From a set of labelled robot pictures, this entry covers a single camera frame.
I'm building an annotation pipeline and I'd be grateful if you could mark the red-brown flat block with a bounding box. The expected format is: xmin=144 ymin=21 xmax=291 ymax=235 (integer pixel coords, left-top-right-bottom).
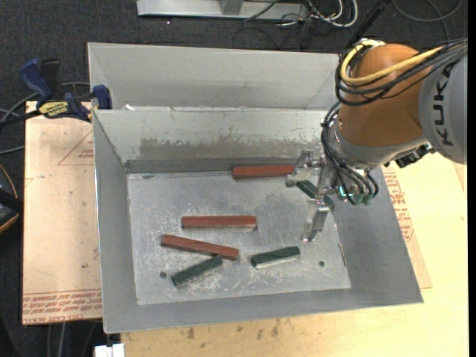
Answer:
xmin=231 ymin=164 xmax=299 ymax=181
xmin=180 ymin=215 xmax=259 ymax=231
xmin=160 ymin=234 xmax=240 ymax=262

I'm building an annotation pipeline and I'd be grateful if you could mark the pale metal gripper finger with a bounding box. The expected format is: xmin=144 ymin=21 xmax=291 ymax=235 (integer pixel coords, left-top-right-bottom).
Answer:
xmin=300 ymin=198 xmax=332 ymax=243
xmin=285 ymin=149 xmax=323 ymax=190

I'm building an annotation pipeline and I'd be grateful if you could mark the dark green flat block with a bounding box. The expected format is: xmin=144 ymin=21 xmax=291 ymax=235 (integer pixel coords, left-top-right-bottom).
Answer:
xmin=170 ymin=254 xmax=225 ymax=288
xmin=249 ymin=245 xmax=302 ymax=270
xmin=295 ymin=180 xmax=335 ymax=208

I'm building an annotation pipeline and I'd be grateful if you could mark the grey metal bin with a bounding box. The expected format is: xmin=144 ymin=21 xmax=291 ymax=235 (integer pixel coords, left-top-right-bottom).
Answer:
xmin=87 ymin=42 xmax=425 ymax=335

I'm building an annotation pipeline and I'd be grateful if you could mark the brown cardboard board, red print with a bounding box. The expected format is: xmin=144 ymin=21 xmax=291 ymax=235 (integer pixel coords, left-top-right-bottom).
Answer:
xmin=21 ymin=100 xmax=434 ymax=327

